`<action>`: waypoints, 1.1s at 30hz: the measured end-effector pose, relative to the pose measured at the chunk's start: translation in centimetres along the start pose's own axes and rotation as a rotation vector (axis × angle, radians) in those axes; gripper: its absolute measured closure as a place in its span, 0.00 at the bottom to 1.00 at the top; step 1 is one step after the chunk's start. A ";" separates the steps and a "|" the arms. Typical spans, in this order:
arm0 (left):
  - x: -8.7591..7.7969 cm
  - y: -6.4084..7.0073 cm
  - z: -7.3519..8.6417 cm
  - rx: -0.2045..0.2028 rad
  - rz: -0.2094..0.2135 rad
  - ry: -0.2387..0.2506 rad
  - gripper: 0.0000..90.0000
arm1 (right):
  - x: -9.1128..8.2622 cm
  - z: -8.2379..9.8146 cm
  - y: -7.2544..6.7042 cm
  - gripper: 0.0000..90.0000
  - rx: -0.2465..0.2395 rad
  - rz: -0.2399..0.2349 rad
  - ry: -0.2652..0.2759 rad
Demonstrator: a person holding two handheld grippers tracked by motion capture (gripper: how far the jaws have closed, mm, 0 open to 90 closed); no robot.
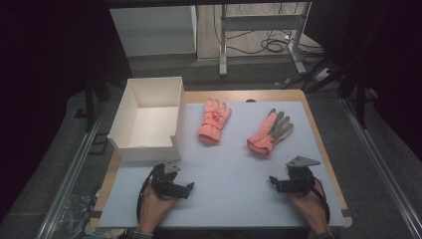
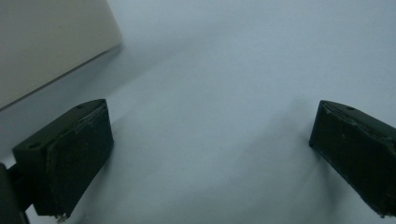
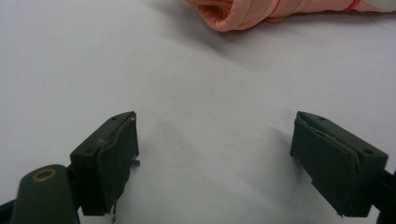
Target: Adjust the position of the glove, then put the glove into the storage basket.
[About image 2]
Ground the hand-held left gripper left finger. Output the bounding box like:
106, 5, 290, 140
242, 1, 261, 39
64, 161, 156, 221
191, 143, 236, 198
11, 98, 115, 222

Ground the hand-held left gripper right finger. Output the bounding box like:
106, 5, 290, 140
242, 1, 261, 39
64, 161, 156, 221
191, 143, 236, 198
308, 99, 396, 218

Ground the beige flat box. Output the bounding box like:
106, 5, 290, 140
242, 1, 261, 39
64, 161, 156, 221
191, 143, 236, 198
0, 0, 123, 112

